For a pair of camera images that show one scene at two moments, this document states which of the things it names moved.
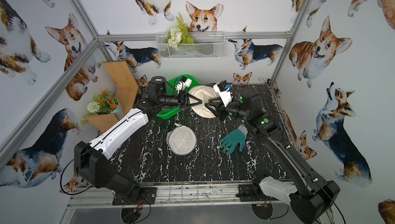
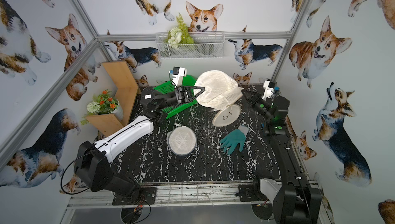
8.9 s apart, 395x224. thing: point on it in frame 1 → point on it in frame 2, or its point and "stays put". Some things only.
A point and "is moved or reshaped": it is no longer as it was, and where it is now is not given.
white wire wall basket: x=207 y=45 stays put
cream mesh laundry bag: x=204 y=93 is moved or reshaped
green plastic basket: x=167 y=111 stays put
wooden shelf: x=121 y=75 stays put
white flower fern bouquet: x=178 y=34 stays put
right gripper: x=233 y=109 → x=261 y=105
